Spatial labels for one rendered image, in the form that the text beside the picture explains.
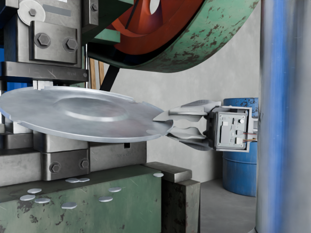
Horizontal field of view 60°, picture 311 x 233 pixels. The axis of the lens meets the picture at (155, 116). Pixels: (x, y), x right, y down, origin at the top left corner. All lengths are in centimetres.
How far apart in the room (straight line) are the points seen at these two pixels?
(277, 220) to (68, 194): 41
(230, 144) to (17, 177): 40
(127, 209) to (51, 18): 46
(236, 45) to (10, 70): 299
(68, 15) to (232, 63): 276
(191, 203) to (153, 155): 182
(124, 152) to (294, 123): 54
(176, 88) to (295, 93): 244
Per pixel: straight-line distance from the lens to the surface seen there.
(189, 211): 65
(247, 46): 362
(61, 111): 45
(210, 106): 49
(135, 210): 62
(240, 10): 80
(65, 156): 58
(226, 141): 43
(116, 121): 44
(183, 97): 265
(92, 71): 187
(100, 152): 64
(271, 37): 19
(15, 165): 59
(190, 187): 63
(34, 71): 67
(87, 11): 71
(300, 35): 18
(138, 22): 103
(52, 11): 70
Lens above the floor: 79
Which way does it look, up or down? 2 degrees down
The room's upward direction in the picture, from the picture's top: straight up
